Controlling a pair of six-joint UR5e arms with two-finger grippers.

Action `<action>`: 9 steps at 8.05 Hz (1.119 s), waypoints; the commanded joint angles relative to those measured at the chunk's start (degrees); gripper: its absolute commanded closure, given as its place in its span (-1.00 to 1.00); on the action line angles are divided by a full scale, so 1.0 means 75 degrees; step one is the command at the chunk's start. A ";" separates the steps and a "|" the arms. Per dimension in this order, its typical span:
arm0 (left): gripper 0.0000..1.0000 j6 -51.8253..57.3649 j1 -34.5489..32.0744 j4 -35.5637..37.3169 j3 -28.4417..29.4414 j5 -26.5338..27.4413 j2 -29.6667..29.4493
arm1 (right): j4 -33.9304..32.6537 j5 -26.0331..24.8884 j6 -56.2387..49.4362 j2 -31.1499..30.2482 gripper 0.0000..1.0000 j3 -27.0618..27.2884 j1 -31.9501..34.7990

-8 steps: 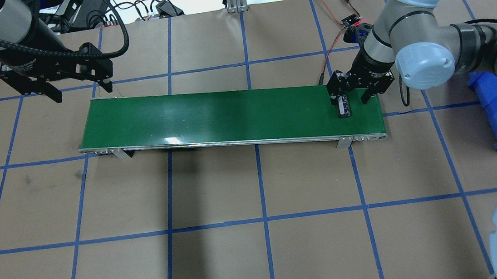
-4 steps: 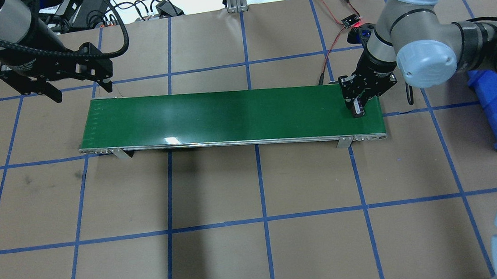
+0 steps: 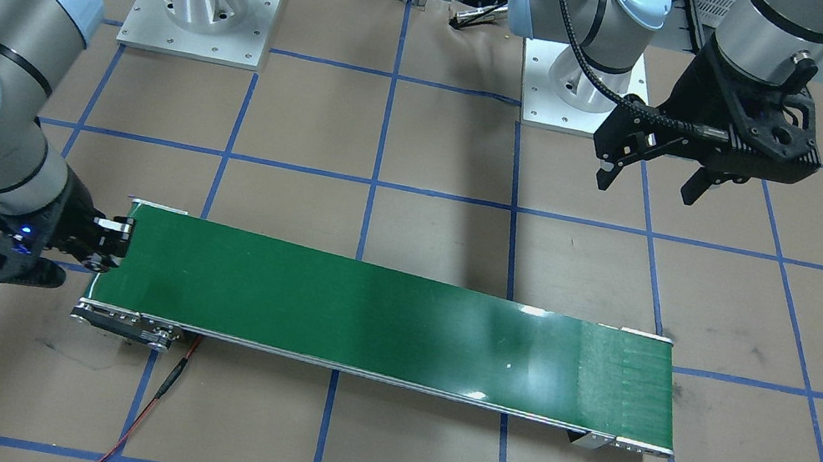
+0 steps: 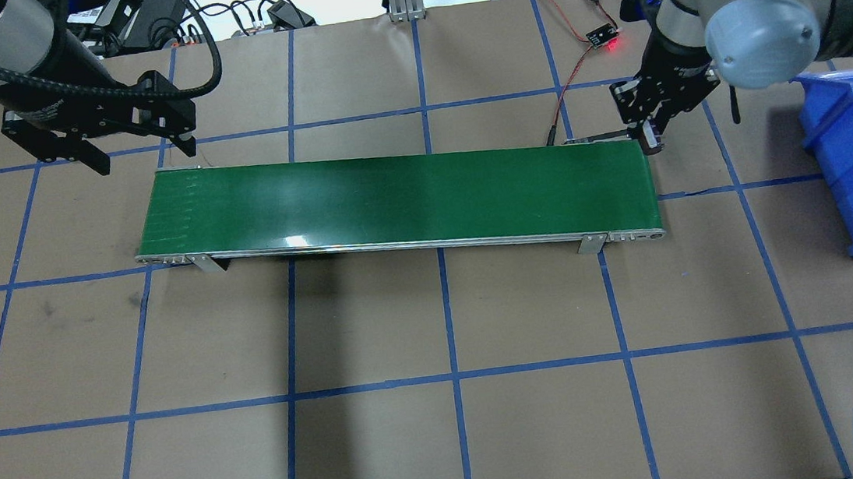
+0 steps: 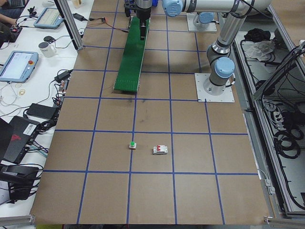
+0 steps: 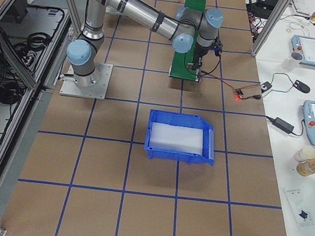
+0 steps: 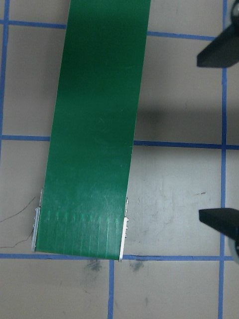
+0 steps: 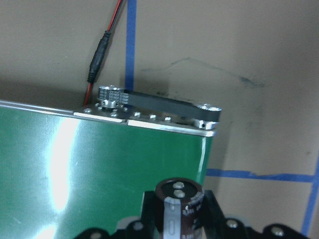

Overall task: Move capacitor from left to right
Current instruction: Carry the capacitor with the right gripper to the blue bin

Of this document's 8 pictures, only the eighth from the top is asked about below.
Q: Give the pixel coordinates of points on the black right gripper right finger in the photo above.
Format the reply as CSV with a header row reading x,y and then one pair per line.
x,y
212,217

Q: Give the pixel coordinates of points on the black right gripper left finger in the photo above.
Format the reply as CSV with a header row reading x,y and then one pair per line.
x,y
150,215

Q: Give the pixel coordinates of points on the black cylindrical capacitor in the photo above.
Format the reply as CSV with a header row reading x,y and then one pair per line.
x,y
178,209

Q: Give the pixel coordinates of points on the green conveyor belt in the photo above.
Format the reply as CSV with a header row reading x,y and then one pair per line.
x,y
65,171

